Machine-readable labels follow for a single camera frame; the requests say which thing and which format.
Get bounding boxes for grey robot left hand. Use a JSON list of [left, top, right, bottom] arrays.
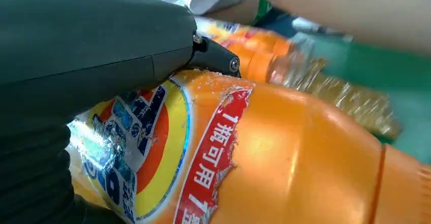
[[0, 0, 242, 131]]

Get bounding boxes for orange drink bottle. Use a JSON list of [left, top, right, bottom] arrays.
[[66, 69, 431, 224], [193, 16, 402, 141]]

